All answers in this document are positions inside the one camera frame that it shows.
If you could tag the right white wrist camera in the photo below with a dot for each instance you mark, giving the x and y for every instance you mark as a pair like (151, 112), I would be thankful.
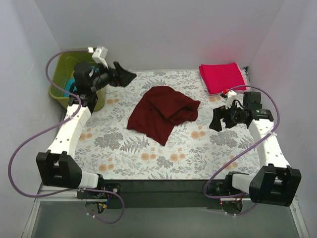
(229, 97)

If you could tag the olive green plastic bin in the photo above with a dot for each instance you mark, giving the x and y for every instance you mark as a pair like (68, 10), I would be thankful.
(64, 72)

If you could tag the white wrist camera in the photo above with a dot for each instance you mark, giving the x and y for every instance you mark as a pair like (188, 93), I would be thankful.
(99, 55)
(229, 97)

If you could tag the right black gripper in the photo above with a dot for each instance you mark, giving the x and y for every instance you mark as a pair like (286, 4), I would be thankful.
(225, 115)

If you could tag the floral table mat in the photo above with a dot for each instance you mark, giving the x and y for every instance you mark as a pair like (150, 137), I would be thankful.
(193, 151)

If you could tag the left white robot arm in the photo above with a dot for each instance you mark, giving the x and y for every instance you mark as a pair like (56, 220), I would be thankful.
(57, 166)

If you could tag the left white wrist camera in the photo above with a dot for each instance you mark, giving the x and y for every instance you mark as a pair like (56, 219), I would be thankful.
(99, 55)

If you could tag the folded pink t shirt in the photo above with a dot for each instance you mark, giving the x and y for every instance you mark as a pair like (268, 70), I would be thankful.
(223, 77)

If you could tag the teal t shirt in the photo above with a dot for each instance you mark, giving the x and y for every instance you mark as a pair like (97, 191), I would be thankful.
(70, 85)

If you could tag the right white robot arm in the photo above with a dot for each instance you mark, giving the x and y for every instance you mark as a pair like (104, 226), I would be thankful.
(276, 182)

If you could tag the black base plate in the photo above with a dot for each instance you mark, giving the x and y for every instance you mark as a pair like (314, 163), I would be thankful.
(163, 193)

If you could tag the dark red t shirt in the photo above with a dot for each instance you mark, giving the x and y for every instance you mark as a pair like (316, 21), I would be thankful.
(160, 110)

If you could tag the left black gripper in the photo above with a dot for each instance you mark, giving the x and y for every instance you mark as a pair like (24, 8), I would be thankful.
(115, 76)

